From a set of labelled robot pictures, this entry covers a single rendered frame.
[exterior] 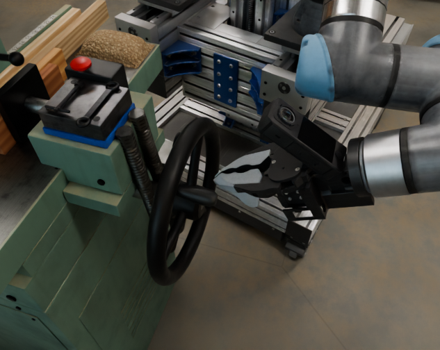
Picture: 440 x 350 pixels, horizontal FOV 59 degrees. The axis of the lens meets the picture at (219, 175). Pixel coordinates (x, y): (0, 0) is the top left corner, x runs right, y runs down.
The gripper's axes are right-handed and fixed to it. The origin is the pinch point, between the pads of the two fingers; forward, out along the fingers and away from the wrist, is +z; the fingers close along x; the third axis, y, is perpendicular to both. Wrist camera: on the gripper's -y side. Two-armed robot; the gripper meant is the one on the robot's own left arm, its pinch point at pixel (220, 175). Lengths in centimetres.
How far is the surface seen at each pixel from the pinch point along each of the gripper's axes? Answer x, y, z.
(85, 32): 29.0, -19.3, 34.0
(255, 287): 28, 82, 42
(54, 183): -7.2, -9.7, 21.6
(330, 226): 62, 93, 23
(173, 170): -3.3, -5.1, 3.5
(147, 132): 3.1, -7.9, 10.0
